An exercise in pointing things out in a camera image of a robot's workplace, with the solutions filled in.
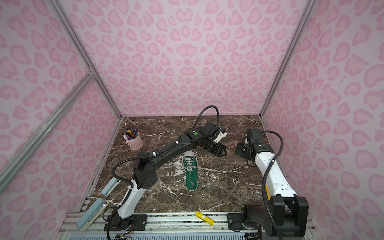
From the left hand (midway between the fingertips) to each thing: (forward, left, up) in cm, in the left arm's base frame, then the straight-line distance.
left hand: (224, 150), depth 81 cm
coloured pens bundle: (+16, +57, -5) cm, 59 cm away
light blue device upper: (-14, +63, -13) cm, 65 cm away
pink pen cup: (+12, +53, -9) cm, 55 cm away
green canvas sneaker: (-10, +19, -13) cm, 25 cm away
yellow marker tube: (-29, +12, -14) cm, 35 cm away
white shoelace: (0, +20, -13) cm, 24 cm away
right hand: (+1, -9, -2) cm, 9 cm away
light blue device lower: (-27, +67, -13) cm, 74 cm away
